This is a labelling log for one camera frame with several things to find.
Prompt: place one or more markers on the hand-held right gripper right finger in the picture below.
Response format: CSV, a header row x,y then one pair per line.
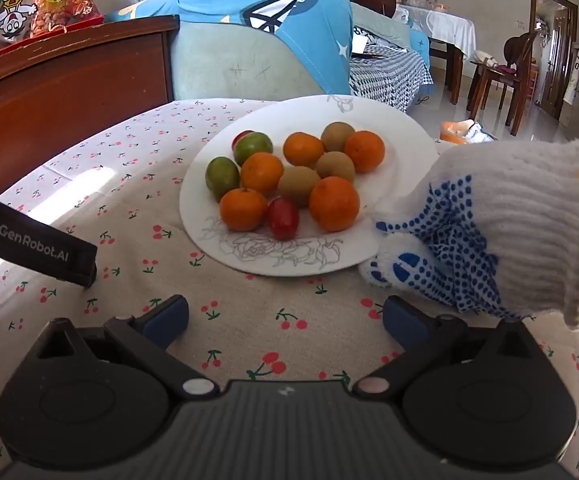
x,y
404,317

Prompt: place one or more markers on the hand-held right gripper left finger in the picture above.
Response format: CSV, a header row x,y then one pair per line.
x,y
167,317

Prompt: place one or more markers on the orange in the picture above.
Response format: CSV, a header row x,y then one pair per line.
x,y
262,174
364,151
334,203
302,149
243,209

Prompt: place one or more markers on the green round fruit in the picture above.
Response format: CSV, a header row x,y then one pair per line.
x,y
253,147
222,177

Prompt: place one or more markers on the red cherry tomato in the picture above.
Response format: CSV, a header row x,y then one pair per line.
x,y
283,217
241,136

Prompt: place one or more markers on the brown kiwi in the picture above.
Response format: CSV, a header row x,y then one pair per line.
x,y
335,166
338,135
298,186

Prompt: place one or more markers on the white plate with flower print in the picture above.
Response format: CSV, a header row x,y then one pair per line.
x,y
269,120

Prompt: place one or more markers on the person's right hand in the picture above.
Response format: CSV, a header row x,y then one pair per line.
x,y
519,230

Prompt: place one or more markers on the cherry print tablecloth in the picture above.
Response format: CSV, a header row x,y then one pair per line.
x,y
144,240

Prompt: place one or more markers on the brown wooden cabinet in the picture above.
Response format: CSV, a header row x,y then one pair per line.
x,y
69,100

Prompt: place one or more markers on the orange trash bin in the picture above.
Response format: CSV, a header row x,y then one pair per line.
x,y
452,132

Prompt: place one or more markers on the wooden dining table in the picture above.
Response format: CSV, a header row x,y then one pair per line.
x,y
453,80

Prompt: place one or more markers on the blue checkered sofa cover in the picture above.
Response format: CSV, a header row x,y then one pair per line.
x,y
394,75

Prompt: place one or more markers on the purple cloth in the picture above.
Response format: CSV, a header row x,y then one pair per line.
x,y
509,69

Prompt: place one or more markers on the white cloth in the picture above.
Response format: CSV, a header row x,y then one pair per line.
x,y
484,57

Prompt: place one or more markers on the white paper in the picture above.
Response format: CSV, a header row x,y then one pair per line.
x,y
364,42

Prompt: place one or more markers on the white hanging towel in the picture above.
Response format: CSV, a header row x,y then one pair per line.
x,y
573,75

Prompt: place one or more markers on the white tablecloth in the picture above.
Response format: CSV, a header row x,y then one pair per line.
x,y
449,25

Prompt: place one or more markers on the pale green sofa cushion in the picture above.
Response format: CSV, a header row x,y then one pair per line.
x,y
379,22

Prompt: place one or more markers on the brown wooden door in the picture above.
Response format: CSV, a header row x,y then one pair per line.
x,y
554,60

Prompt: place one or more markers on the blue star print blanket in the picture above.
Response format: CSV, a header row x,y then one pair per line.
x,y
319,25

